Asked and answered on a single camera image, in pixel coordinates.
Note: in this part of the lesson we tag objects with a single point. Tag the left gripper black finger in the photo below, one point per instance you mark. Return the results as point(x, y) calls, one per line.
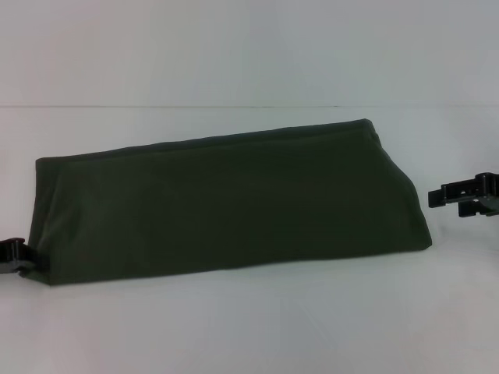
point(19, 265)
point(11, 249)

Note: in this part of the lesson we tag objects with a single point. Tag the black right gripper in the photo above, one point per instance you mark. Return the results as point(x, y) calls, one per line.
point(492, 192)

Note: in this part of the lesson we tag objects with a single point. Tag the dark green shirt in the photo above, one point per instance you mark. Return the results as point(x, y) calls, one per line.
point(218, 202)

